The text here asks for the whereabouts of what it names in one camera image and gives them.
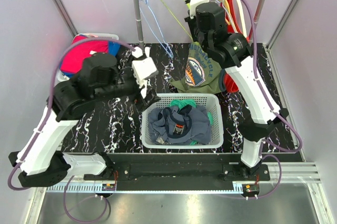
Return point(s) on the small white basket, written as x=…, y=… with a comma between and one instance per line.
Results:
x=63, y=76

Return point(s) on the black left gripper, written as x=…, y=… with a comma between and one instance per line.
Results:
x=145, y=102

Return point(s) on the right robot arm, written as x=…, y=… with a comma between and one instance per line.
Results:
x=235, y=55

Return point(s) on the folded clothes stack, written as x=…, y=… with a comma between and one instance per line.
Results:
x=84, y=50

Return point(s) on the yellow plastic hanger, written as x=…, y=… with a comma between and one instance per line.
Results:
x=220, y=2

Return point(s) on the navy blue tank top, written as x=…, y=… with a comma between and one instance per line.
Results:
x=157, y=123

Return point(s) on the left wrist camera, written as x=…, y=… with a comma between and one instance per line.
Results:
x=142, y=63

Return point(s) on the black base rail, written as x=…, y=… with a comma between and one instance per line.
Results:
x=175, y=173

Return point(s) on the white plastic mesh basket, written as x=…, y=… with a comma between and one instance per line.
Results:
x=209, y=101

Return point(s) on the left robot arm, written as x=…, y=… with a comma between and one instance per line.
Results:
x=40, y=163

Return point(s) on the light blue wire hanger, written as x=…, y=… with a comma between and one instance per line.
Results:
x=161, y=40

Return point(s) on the white hanger under red top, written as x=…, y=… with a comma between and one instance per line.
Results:
x=242, y=18

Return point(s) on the olive green tank top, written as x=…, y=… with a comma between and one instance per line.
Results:
x=202, y=74

